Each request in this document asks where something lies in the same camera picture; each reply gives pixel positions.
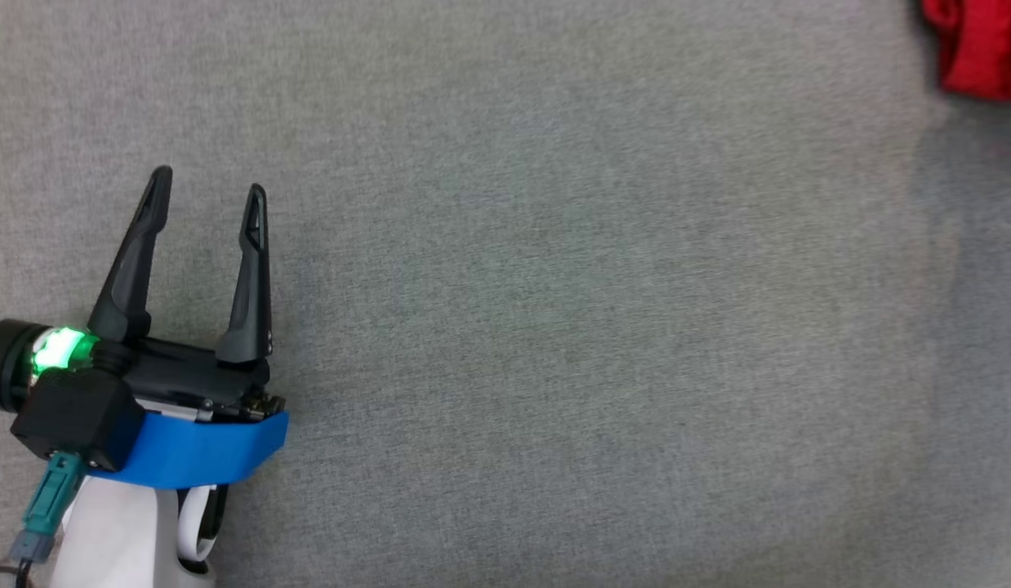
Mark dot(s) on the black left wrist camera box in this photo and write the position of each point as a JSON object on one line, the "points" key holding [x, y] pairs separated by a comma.
{"points": [[81, 416]]}

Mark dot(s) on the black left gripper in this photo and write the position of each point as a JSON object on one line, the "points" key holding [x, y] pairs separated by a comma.
{"points": [[187, 376]]}

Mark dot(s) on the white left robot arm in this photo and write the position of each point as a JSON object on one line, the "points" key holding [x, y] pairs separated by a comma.
{"points": [[113, 531]]}

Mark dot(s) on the red shorts with white stripes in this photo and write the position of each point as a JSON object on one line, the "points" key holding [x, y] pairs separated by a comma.
{"points": [[983, 49]]}

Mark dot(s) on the blue left camera mount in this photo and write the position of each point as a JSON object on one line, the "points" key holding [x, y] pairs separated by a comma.
{"points": [[203, 449]]}

